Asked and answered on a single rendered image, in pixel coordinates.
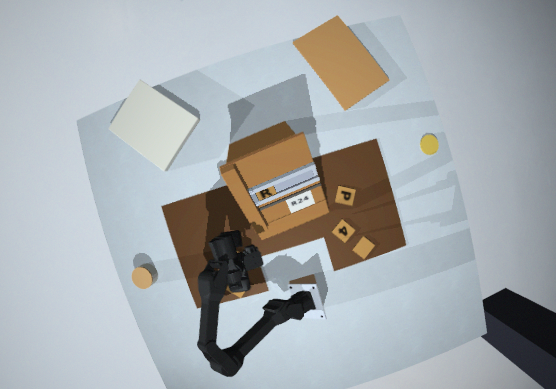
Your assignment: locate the white paper ticket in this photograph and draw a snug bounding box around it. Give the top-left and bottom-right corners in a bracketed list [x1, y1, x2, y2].
[286, 190, 315, 213]

